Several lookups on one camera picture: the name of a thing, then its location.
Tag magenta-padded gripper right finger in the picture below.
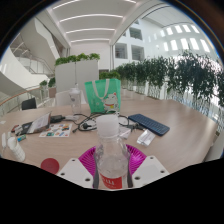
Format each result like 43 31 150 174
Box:
126 143 170 189

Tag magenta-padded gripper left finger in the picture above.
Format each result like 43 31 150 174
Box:
56 145 100 190

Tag red-labelled clear water bottle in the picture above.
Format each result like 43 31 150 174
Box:
92 114 131 191

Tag flat round red coaster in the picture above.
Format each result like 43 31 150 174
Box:
40 157 61 175

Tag clear plastic packet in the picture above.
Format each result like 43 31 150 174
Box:
118 125 132 140
136 129 156 147

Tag colourful sticker sheet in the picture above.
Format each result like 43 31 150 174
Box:
38 122 73 139

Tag small white charger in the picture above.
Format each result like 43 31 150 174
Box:
64 114 81 121

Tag small black box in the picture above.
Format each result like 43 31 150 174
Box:
49 114 66 123

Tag black notebook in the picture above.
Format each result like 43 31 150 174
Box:
14 121 34 135

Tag tall clear white-capped bottle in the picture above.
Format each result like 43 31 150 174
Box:
68 83 83 115

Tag white chair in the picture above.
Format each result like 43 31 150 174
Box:
54 89 88 108

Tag white computer mouse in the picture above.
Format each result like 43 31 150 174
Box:
0 132 8 149

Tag black chair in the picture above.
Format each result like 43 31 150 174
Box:
21 97 38 111

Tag green tote bag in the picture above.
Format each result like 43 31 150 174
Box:
83 78 122 115

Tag glass planters with green plants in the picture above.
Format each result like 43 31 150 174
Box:
39 77 57 99

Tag row of green hedge plants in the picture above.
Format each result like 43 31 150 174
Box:
99 49 224 114

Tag white cabinet with plants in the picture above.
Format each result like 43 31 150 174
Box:
54 52 101 95

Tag ceiling strip lights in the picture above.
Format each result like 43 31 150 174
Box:
51 0 138 44

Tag tangled black cables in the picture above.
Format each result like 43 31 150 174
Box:
71 112 145 134

